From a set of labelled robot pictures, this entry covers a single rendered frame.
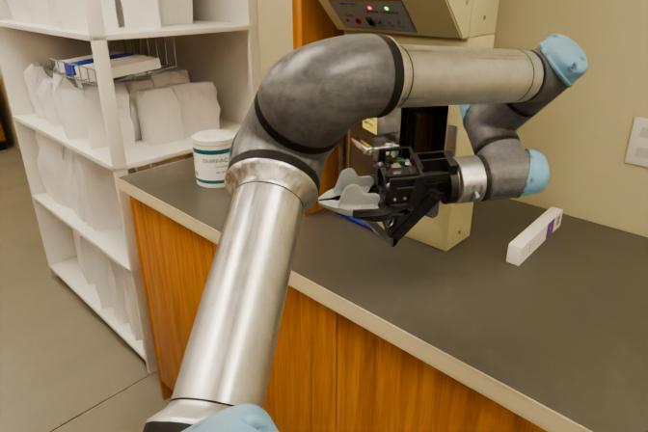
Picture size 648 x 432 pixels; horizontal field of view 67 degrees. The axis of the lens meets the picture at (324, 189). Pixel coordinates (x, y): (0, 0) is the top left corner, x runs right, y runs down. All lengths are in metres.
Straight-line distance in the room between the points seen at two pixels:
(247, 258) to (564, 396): 0.55
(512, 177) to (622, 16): 0.66
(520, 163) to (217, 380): 0.56
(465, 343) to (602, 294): 0.34
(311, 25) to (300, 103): 0.69
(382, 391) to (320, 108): 0.70
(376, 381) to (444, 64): 0.68
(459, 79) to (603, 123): 0.81
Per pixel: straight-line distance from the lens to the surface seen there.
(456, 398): 0.97
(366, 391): 1.12
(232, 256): 0.52
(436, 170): 0.78
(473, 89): 0.67
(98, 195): 2.32
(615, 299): 1.13
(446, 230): 1.15
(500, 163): 0.81
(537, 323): 1.00
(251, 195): 0.55
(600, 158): 1.43
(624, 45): 1.38
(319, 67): 0.53
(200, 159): 1.51
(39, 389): 2.44
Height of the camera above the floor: 1.50
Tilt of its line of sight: 22 degrees down
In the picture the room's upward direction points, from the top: straight up
